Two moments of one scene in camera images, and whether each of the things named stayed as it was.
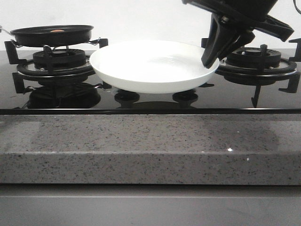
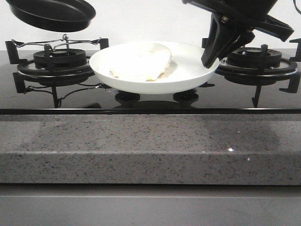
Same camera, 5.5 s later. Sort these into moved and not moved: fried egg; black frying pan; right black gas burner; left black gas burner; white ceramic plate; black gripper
Moved: fried egg; black frying pan
Not moved: right black gas burner; white ceramic plate; left black gas burner; black gripper
